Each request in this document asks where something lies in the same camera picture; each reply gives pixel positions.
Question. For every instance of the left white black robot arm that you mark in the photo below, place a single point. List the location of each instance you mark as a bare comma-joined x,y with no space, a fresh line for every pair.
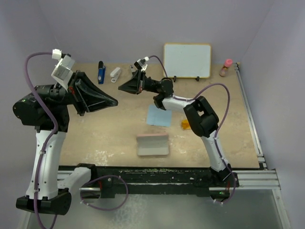
46,110

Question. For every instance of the small whiteboard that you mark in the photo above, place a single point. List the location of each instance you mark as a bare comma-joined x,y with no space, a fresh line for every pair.
187,60

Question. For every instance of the blue black stapler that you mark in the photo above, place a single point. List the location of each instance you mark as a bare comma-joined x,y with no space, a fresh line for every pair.
101,72

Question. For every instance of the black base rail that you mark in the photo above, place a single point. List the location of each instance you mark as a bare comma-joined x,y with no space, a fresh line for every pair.
106,182

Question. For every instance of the aluminium frame rail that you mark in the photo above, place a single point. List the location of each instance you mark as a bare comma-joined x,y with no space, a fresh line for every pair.
108,137

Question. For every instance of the pink capped small bottle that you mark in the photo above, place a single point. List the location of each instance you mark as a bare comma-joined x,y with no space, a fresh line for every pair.
224,70

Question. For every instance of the white stapler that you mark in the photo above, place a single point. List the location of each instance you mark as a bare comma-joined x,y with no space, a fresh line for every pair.
115,74

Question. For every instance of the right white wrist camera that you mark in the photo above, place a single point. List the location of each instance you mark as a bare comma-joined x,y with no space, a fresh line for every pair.
141,64

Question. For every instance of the orange sunglasses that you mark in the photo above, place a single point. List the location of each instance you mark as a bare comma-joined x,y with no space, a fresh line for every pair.
185,124

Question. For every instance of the pink glasses case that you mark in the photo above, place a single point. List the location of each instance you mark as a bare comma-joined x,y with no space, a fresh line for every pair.
153,145

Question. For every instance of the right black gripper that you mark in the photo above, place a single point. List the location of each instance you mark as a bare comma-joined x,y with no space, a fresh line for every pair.
136,85

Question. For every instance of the blue cleaning cloth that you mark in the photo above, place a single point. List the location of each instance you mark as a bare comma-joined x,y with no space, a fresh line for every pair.
158,117

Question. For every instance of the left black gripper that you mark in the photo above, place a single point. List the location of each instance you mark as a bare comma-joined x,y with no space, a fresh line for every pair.
85,95

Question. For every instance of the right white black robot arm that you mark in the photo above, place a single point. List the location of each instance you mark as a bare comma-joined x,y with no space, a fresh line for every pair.
201,117

